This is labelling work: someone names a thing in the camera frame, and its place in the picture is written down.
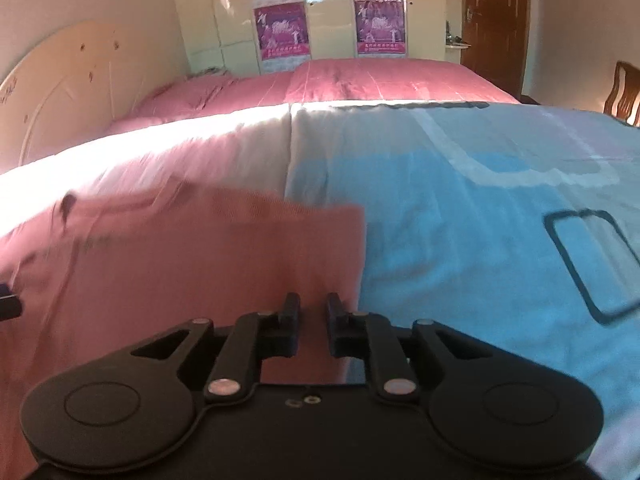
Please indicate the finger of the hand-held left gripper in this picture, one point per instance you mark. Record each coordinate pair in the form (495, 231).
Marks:
(9, 305)

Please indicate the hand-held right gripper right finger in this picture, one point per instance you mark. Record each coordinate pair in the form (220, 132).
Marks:
(334, 316)

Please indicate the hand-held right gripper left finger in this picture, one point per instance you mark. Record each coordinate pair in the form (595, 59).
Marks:
(291, 316)

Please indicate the pink ribbed garment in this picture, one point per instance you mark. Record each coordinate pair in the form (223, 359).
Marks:
(210, 270)

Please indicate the blue white patterned bedsheet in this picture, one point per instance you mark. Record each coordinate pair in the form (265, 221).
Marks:
(475, 210)

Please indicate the cream round headboard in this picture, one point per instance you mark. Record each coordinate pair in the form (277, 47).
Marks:
(75, 90)

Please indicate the pink quilt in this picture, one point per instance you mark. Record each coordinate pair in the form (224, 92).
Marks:
(350, 82)

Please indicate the cream glossy wardrobe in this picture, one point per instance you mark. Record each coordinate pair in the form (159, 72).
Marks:
(225, 15)

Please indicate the cream corner shelf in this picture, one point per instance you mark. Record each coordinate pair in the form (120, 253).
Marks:
(454, 20)

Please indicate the brown wooden door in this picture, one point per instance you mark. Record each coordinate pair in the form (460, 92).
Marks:
(492, 25)

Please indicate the wooden chair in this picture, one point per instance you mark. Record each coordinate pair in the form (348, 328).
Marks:
(625, 95)

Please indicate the purple wall poster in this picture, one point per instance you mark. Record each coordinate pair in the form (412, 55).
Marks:
(282, 30)
(380, 27)

